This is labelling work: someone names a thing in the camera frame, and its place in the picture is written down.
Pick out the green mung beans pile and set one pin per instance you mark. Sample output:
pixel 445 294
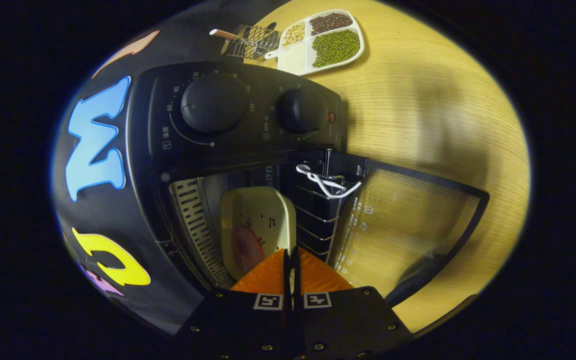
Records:
pixel 335 47

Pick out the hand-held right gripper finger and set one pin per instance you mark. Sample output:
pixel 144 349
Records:
pixel 296 282
pixel 287 282

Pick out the yellow soybeans pile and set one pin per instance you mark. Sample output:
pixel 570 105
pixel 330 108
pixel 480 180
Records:
pixel 293 35

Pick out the black electric oven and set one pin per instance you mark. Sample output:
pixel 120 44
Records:
pixel 263 125

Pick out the cream square plate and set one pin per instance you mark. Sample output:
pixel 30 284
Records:
pixel 263 210

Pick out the dark red beans pile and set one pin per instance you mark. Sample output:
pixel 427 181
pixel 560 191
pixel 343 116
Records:
pixel 330 22

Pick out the pink food slice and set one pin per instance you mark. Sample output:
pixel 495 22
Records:
pixel 245 247

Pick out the white divided dish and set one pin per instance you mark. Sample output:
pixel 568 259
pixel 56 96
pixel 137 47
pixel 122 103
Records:
pixel 293 57

